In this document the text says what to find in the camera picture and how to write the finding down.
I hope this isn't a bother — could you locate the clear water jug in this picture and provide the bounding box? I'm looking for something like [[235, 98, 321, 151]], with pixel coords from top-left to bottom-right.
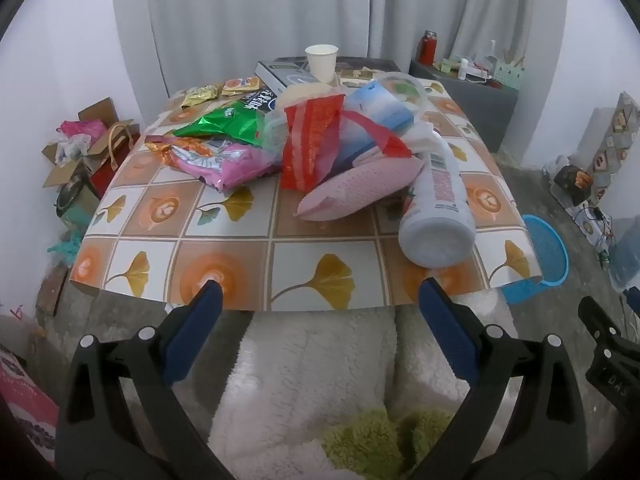
[[607, 230, 640, 291]]

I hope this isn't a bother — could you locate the patterned roll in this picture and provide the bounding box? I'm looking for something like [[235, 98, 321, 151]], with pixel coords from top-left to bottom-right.
[[585, 92, 640, 201]]

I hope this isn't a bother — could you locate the dark book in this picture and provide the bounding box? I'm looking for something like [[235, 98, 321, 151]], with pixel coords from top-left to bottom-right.
[[255, 59, 321, 95]]

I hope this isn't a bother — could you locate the teal cloth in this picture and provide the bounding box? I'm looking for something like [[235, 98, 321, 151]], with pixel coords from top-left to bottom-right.
[[46, 232, 83, 266]]

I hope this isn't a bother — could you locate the green snack bag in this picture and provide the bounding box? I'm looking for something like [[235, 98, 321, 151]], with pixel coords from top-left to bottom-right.
[[172, 102, 273, 148]]

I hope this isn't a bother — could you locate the brown board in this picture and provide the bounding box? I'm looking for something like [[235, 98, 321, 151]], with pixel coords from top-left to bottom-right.
[[36, 265, 71, 317]]

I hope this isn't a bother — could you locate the pink snack bag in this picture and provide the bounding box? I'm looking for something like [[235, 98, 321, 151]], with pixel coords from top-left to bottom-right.
[[167, 142, 281, 192]]

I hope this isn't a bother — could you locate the red thermos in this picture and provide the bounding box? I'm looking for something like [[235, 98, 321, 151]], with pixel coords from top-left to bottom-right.
[[417, 30, 438, 66]]

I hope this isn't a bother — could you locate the black food picture box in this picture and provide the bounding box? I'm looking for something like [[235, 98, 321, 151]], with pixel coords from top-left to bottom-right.
[[552, 165, 596, 206]]

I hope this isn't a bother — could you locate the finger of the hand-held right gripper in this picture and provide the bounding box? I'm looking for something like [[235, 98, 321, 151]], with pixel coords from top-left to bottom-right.
[[577, 296, 626, 348]]

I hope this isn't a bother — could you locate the pink plastic bag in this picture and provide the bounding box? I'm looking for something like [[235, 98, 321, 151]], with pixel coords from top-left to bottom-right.
[[59, 119, 108, 140]]

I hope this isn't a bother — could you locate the cardboard box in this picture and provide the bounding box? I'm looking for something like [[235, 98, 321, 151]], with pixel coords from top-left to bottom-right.
[[41, 97, 141, 188]]

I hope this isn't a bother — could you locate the teal box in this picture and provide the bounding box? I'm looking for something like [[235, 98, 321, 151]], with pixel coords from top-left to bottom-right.
[[60, 195, 101, 233]]

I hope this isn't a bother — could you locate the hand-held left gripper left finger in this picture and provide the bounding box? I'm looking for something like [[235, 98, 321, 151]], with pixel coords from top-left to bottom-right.
[[55, 280, 236, 480]]

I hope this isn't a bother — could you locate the large white plastic bottle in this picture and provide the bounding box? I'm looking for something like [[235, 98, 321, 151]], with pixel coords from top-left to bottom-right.
[[398, 132, 477, 267]]

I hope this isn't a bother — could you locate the white plastic bag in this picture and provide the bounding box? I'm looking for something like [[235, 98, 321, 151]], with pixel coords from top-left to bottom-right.
[[55, 135, 93, 166]]

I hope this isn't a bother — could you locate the clear plastic bowl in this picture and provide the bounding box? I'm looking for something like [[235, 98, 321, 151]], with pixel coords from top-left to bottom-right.
[[372, 72, 431, 116]]

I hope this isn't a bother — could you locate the white paper cup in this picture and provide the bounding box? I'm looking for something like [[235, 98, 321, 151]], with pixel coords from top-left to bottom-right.
[[305, 44, 340, 85]]

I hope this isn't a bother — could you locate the dark patterned box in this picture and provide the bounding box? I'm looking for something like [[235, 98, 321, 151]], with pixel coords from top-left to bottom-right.
[[335, 59, 398, 83]]

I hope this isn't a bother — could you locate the red plastic bag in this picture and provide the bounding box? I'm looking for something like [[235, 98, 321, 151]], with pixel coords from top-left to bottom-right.
[[280, 94, 413, 192]]

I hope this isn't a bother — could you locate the orange white snack packet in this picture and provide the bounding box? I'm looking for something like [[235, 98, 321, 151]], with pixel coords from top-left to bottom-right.
[[221, 76, 261, 97]]

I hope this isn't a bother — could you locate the grey cabinet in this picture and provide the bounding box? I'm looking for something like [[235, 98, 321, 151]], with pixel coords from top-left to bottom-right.
[[409, 57, 521, 153]]

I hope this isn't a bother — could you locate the black snack bag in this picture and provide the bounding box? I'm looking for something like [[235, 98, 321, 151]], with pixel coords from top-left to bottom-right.
[[235, 89, 281, 116]]

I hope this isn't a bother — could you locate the pink printed bag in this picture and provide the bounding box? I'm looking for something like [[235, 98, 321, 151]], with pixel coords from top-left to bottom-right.
[[0, 345, 58, 466]]

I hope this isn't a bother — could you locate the blue white tissue pack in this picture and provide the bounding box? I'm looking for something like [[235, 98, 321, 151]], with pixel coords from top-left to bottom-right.
[[342, 82, 416, 136]]

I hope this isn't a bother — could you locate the orange snack bag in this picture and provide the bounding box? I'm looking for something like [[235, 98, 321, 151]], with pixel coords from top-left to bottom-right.
[[145, 136, 236, 162]]

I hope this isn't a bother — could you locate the green pen holder box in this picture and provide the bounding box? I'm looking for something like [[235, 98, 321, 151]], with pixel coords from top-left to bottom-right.
[[492, 57, 526, 91]]

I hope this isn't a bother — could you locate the grey curtain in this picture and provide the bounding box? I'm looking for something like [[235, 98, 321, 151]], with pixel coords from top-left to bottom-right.
[[110, 0, 568, 98]]

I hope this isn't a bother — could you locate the blue plastic basket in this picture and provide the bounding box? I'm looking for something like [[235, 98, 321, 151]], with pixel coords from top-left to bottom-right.
[[500, 215, 570, 305]]

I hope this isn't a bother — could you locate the metal pot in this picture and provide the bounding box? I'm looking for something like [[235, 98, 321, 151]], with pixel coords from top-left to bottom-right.
[[55, 177, 93, 211]]

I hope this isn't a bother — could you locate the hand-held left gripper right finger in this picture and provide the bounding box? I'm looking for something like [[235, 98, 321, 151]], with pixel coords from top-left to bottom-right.
[[415, 277, 588, 480]]

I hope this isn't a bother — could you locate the small yellow snack packet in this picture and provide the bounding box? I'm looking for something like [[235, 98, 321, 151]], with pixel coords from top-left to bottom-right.
[[181, 85, 221, 108]]

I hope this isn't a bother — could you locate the green fluffy slipper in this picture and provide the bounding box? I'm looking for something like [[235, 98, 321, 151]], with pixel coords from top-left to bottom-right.
[[320, 407, 403, 480], [397, 408, 457, 480]]

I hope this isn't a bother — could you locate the red paper bag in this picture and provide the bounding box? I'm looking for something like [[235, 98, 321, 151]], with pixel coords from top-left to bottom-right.
[[87, 122, 136, 198]]

